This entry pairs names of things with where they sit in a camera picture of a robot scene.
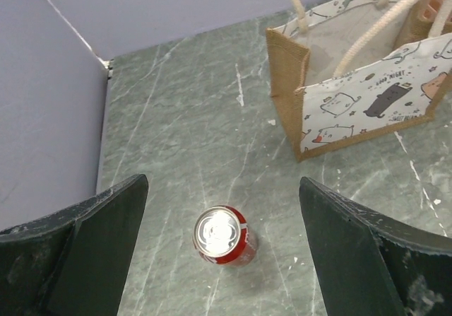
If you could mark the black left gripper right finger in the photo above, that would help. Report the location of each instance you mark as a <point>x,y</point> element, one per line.
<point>370,264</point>

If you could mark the red cola can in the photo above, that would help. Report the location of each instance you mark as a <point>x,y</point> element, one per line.
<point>223,236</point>

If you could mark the orange plastic file organizer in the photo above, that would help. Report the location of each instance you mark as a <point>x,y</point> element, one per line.
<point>429,9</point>

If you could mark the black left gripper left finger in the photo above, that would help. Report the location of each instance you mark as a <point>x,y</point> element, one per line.
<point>74,261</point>

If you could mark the canvas jute cat-print bag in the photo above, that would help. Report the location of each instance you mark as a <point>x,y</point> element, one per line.
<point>347,71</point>

